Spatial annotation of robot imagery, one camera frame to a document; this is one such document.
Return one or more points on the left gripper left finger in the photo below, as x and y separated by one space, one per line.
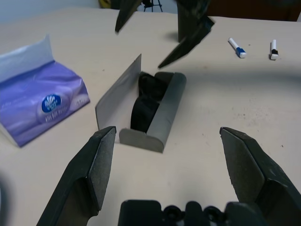
84 169

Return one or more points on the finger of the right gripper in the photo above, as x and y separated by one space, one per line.
188 42
127 14

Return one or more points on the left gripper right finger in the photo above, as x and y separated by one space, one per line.
258 169

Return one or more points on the white marker blue cap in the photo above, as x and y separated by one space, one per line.
237 48

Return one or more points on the grey glasses case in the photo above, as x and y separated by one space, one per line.
164 113

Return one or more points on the black sunglasses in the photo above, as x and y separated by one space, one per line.
145 103

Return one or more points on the white marker black cap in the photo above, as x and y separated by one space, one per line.
274 50

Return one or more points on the yellow-green stool cushion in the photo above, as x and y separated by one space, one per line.
103 3

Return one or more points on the black tripod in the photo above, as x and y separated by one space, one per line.
152 4

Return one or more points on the purple tissue pack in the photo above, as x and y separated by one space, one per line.
42 99

